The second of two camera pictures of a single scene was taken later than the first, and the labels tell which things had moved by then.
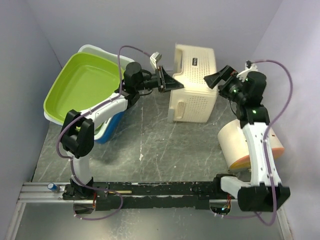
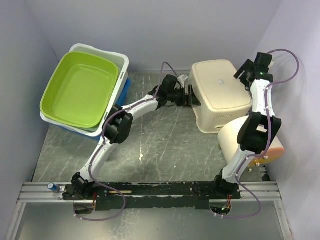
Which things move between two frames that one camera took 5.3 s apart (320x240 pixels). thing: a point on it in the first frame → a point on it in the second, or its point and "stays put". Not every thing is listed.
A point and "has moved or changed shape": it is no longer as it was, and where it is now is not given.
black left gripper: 168,82 → 193,100
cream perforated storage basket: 197,101 has moved or changed shape
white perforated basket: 120,62 has moved or changed shape
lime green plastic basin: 82,81 stays put
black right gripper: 227,73 → 246,66
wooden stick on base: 120,192 stays put
